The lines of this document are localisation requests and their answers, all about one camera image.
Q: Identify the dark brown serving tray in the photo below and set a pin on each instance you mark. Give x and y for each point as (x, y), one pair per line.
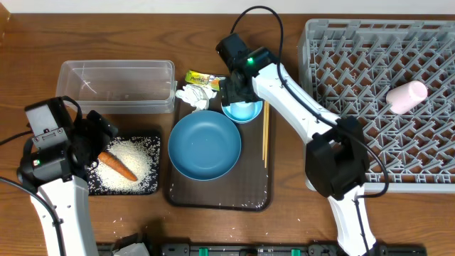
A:
(247, 186)

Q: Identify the pink plastic cup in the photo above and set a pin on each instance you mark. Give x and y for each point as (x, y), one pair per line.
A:
(405, 97)

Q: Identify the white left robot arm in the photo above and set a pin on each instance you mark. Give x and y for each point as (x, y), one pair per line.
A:
(54, 167)

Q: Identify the wooden chopstick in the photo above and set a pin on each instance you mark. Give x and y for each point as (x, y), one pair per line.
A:
(264, 129)
(267, 137)

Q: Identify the grey dishwasher rack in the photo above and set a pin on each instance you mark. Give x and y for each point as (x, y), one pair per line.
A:
(349, 66)

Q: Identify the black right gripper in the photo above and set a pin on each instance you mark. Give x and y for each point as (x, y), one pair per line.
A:
(227, 93)

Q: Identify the large dark blue plate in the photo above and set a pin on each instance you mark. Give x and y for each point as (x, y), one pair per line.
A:
(204, 145)

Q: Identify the light blue plastic cup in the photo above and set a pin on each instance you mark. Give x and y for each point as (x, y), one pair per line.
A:
(242, 111)

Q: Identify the crumpled white tissue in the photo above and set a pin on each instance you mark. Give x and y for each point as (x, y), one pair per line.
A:
(196, 96)

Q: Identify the small light blue saucer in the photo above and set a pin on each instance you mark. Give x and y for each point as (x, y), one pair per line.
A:
(258, 109)

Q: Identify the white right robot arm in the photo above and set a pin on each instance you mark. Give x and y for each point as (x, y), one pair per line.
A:
(337, 157)

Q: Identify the clear plastic bin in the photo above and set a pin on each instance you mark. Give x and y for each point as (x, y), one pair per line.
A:
(119, 86)

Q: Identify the orange carrot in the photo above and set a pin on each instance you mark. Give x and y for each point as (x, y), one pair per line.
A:
(115, 164)

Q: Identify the yellow snack wrapper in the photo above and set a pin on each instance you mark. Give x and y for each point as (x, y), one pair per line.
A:
(205, 80)

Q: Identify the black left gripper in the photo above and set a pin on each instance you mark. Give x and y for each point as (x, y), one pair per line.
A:
(100, 136)

